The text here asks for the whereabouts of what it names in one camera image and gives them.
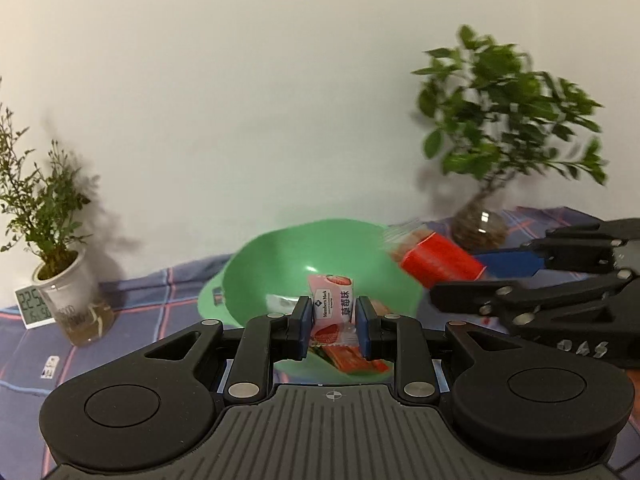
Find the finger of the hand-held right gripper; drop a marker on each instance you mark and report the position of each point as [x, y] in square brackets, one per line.
[510, 263]
[470, 297]

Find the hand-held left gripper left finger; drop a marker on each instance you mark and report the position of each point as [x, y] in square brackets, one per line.
[301, 332]

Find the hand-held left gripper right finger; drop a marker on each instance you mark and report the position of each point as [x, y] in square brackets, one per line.
[362, 332]

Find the long red snack bar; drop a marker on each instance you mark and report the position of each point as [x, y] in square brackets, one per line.
[352, 360]

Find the pink strawberry snack packet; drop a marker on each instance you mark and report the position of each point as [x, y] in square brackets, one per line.
[330, 297]

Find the red snack packet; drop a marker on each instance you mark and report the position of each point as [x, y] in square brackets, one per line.
[440, 262]

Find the green plastic basin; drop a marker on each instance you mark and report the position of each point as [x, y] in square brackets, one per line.
[270, 265]

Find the leafy plant in glass vase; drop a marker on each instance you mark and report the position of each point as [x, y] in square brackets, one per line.
[500, 125]

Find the blue plaid tablecloth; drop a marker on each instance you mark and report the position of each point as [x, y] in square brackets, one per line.
[150, 300]

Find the thin plant in white pot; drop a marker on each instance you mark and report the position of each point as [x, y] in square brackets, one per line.
[60, 270]

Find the small white cloth label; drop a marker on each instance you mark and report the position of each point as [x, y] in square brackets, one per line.
[50, 366]

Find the white digital clock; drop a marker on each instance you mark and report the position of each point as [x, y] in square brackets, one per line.
[30, 306]

